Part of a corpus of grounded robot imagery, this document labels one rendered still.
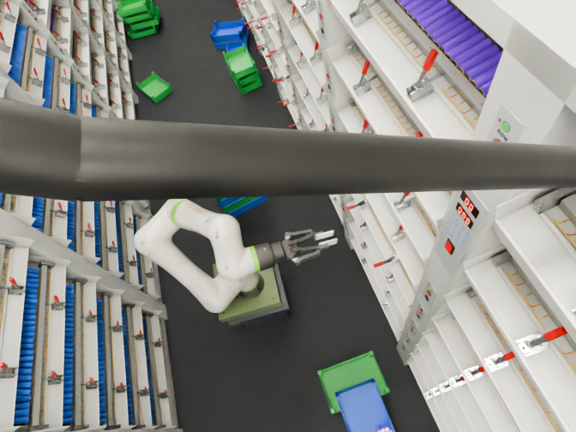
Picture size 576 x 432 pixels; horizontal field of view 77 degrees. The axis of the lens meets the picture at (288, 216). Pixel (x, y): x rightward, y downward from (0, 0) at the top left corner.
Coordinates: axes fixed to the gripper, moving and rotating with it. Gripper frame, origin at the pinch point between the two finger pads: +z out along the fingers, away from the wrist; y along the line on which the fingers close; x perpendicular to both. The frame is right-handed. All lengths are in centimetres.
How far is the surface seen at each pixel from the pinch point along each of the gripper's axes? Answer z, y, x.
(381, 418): 15, 58, -83
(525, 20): -1, 31, 95
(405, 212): 14.5, 14.6, 31.7
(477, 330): 15, 49, 32
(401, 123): 13, 3, 54
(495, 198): 3, 38, 73
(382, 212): 18.5, 1.8, 12.0
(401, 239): 19.4, 13.7, 12.6
